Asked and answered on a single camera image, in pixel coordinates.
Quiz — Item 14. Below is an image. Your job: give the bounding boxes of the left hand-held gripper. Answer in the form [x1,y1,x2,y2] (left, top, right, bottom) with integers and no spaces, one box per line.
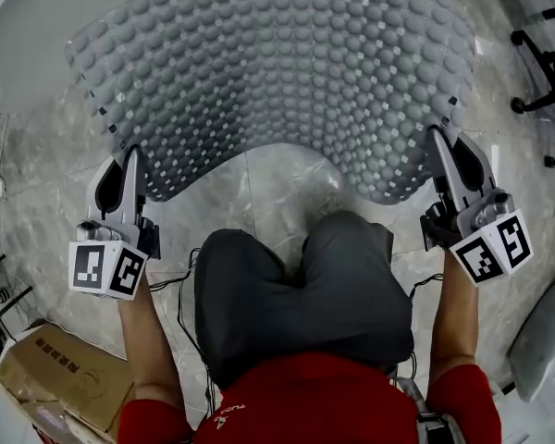
[68,146,162,302]

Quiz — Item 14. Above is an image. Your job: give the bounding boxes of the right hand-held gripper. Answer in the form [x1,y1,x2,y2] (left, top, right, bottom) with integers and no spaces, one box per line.
[420,126,535,287]

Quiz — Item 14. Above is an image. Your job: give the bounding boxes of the grey bubbled bath mat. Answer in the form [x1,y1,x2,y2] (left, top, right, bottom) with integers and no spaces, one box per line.
[63,0,480,208]

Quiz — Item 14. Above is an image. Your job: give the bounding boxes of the person's left forearm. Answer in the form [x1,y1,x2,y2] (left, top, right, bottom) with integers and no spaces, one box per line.
[117,271,190,412]

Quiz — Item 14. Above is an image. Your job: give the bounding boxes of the person's right forearm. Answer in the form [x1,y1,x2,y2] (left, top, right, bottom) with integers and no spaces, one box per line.
[426,246,481,384]

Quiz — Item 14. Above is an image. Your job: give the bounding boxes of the black office chair base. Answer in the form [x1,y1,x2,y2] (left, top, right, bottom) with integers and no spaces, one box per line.
[510,28,555,169]

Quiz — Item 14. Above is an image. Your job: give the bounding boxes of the grey cushion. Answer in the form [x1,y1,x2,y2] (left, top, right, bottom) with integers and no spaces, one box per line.
[507,277,555,403]

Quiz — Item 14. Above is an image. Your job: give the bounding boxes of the brown cardboard box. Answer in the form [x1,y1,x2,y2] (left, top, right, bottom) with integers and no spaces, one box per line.
[0,319,136,435]

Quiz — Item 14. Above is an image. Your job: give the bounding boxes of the person's dark grey trousers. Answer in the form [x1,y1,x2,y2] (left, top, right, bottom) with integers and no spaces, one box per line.
[193,209,415,389]

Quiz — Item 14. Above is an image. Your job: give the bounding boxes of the person's red shirt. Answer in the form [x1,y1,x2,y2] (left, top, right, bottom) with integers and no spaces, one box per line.
[117,351,503,444]

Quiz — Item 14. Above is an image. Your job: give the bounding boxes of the black cable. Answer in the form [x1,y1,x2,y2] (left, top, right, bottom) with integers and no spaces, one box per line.
[147,246,216,430]
[387,272,445,381]

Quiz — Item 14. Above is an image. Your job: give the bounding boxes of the grey backpack strap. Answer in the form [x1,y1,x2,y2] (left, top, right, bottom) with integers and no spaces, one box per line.
[395,376,452,444]

